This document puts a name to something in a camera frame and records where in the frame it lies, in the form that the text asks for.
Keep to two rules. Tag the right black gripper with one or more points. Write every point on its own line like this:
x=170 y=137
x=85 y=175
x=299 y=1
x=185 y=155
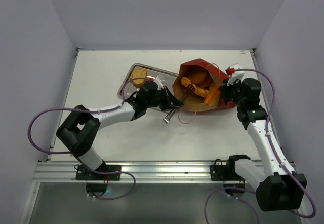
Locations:
x=226 y=92

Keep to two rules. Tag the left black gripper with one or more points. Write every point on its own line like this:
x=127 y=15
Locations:
x=169 y=99

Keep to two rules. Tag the red brown paper bag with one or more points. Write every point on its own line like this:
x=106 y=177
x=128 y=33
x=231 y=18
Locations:
x=194 y=103

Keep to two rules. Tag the seeded bread slice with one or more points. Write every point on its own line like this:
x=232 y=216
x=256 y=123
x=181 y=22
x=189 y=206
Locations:
x=138 y=77

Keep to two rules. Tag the braided orange bread loaf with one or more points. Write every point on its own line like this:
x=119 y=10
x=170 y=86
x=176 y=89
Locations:
x=186 y=82

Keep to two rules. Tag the fake triangle sandwich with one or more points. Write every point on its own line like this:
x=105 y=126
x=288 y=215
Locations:
x=213 y=96

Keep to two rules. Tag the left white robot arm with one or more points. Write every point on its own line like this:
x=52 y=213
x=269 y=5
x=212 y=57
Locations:
x=80 y=128

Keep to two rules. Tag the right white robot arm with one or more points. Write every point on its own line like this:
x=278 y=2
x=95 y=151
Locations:
x=277 y=186

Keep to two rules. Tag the round orange bun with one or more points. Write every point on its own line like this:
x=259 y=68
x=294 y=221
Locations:
x=202 y=79

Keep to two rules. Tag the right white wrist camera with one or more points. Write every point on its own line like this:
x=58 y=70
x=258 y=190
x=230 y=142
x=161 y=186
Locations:
x=234 y=72

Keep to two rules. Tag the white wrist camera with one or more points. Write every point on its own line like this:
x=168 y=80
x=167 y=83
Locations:
x=157 y=80
x=234 y=72

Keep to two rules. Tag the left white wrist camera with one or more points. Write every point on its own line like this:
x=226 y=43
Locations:
x=157 y=80

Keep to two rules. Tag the aluminium mounting rail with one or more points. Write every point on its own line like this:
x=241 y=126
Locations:
x=144 y=172

